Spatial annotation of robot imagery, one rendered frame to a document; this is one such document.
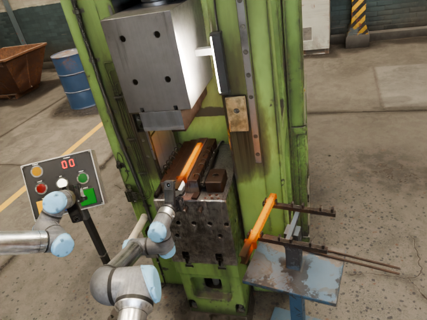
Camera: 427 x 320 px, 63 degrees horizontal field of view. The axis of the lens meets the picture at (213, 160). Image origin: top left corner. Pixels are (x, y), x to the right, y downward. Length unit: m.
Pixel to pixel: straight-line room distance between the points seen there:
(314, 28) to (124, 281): 5.99
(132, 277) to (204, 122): 1.17
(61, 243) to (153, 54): 0.79
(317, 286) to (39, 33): 9.19
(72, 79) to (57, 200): 4.93
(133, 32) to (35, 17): 8.47
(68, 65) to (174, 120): 4.69
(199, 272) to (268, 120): 0.96
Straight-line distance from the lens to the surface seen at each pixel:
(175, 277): 2.53
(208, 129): 2.10
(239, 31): 1.51
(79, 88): 6.24
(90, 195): 1.81
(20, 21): 10.27
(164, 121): 1.58
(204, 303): 2.31
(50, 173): 1.87
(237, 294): 2.17
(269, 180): 1.81
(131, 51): 1.52
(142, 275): 1.16
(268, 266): 1.68
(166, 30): 1.43
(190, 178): 1.73
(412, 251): 2.76
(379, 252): 2.70
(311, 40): 6.74
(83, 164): 1.82
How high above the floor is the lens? 1.93
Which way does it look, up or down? 31 degrees down
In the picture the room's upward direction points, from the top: 11 degrees counter-clockwise
